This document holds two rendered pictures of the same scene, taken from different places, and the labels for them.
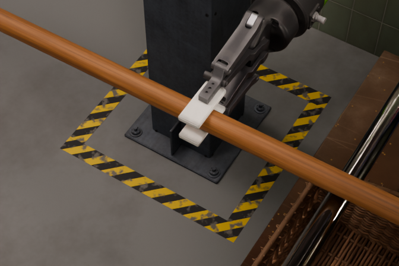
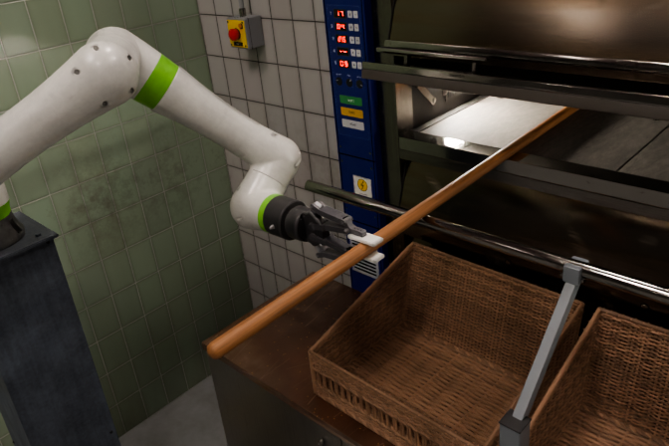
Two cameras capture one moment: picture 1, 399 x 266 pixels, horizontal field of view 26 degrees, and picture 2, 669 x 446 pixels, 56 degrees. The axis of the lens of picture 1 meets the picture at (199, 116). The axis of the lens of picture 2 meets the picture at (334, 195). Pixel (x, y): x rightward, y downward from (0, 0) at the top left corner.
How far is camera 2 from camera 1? 1.20 m
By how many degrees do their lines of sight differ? 62
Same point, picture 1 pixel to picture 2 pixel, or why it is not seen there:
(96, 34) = not seen: outside the picture
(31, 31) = (271, 307)
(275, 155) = (405, 220)
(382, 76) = not seen: hidden behind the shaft
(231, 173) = not seen: outside the picture
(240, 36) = (328, 210)
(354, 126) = (257, 364)
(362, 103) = (240, 358)
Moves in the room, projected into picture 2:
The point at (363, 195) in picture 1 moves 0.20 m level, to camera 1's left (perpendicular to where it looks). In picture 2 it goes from (436, 198) to (431, 243)
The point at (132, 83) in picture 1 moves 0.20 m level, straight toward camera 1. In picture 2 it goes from (337, 265) to (444, 259)
